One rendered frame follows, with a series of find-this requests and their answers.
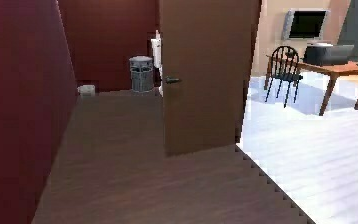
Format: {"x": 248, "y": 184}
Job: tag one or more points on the brown room door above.
{"x": 203, "y": 83}

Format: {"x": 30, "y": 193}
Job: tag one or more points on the white toilet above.
{"x": 157, "y": 53}

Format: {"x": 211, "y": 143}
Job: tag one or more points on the small white box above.
{"x": 86, "y": 90}

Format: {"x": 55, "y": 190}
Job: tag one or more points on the black spindle chair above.
{"x": 284, "y": 70}

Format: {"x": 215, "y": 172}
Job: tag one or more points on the black laptop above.
{"x": 327, "y": 55}

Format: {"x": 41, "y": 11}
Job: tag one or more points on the brown wooden table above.
{"x": 340, "y": 71}

